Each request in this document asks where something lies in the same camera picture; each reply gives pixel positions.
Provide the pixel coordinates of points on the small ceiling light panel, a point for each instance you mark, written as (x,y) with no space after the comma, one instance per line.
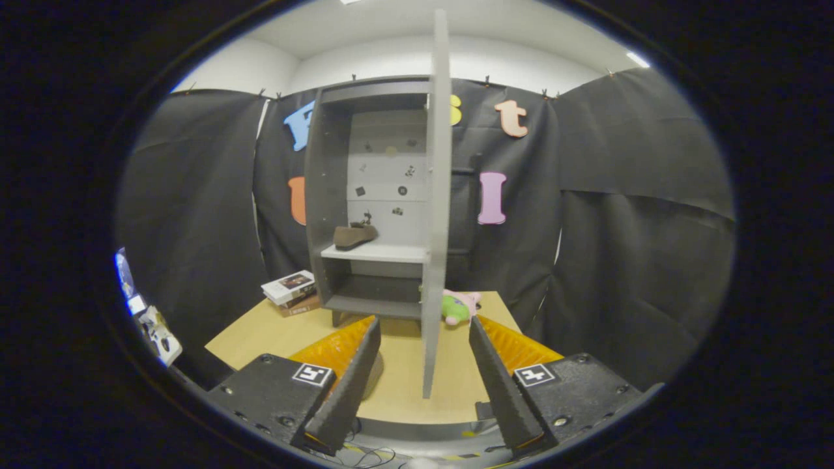
(638,59)

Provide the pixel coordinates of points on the black backdrop cloth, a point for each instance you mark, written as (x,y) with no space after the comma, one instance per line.
(619,228)

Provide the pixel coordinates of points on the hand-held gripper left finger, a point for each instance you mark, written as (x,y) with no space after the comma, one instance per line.
(348,384)

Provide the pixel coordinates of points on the white patterned object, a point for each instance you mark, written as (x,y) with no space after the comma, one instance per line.
(161,339)

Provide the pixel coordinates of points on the green and pink plush toy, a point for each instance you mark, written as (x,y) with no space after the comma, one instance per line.
(456,309)

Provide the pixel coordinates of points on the white cover book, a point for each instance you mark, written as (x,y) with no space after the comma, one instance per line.
(280,286)

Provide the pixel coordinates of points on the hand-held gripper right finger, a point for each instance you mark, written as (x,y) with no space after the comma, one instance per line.
(502,384)

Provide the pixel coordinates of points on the brown book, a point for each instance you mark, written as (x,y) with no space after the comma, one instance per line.
(303,309)

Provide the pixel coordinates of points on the grey shoe cabinet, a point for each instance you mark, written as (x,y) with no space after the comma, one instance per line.
(332,195)

